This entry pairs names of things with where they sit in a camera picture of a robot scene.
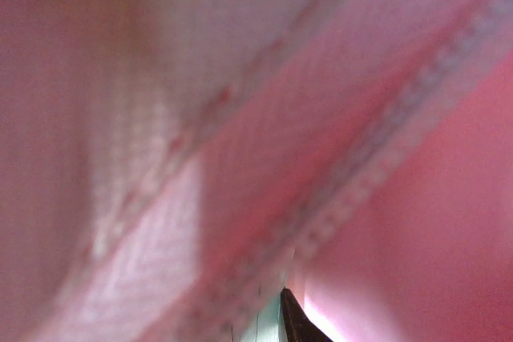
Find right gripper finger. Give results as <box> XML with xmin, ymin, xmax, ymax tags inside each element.
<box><xmin>280</xmin><ymin>288</ymin><xmax>332</xmax><ymax>342</ymax></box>

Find pink school backpack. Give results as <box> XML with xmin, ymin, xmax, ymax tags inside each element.
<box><xmin>1</xmin><ymin>0</ymin><xmax>512</xmax><ymax>341</ymax></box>

